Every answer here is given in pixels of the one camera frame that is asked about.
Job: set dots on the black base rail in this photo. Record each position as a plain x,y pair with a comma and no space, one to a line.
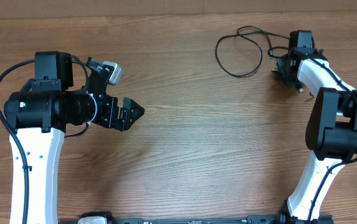
251,219

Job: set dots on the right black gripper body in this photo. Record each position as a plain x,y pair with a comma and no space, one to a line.
287,71

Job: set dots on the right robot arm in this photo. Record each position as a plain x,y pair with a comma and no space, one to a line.
331,133

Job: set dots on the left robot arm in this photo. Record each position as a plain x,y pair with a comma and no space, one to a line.
36,117

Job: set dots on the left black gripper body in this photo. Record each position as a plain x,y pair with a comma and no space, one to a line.
105,111

